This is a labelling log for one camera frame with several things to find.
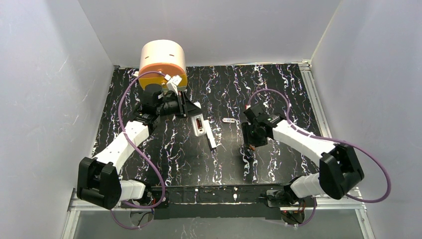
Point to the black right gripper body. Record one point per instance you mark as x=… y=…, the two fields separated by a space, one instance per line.
x=250 y=144

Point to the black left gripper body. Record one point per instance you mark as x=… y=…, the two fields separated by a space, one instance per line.
x=184 y=106

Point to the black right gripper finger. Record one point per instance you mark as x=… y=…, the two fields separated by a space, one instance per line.
x=253 y=154
x=246 y=151

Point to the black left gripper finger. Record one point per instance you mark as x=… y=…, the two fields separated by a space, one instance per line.
x=187 y=101
x=187 y=111

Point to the white remote control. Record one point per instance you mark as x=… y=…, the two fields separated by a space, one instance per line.
x=198 y=125

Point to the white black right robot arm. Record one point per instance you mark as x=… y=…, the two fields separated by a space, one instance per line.
x=339 y=168

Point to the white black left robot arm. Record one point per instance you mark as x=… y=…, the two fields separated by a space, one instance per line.
x=98 y=177

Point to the long white rectangular block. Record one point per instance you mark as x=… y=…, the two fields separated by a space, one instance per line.
x=210 y=135

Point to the cylindrical drawer box orange front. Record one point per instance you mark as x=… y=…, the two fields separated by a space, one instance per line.
x=162 y=57

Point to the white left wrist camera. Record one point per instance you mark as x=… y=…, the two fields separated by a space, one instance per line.
x=173 y=82

